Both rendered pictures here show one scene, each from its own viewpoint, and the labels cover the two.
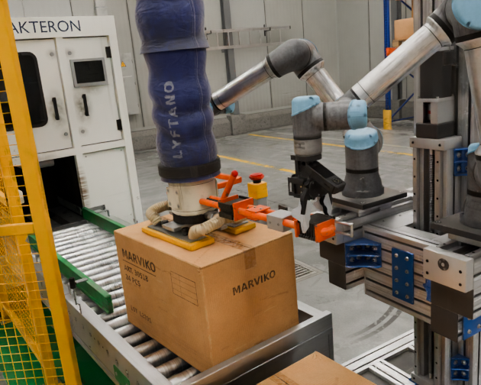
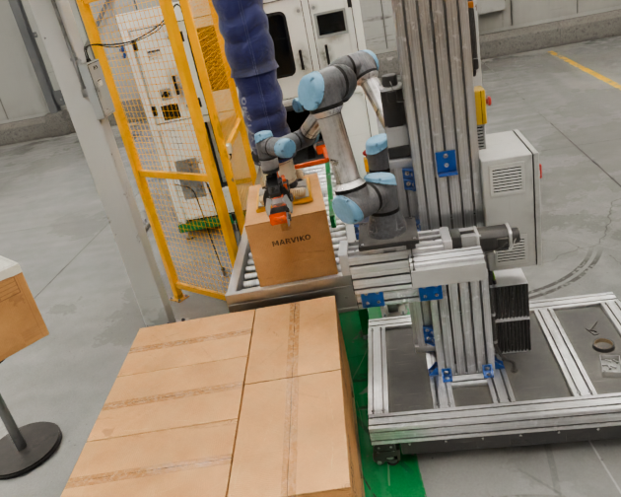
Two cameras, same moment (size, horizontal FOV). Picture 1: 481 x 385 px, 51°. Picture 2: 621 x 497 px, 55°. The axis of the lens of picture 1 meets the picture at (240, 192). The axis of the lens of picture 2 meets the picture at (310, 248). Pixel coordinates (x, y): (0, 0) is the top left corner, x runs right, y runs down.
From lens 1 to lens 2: 1.91 m
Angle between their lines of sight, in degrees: 39
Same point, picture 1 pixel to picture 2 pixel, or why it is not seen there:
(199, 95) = (262, 106)
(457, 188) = (411, 198)
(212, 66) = not seen: outside the picture
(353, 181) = not seen: hidden behind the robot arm
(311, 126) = (261, 153)
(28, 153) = (198, 131)
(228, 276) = (267, 234)
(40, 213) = (209, 170)
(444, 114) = (395, 140)
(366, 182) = not seen: hidden behind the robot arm
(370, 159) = (378, 163)
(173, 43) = (240, 72)
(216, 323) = (260, 261)
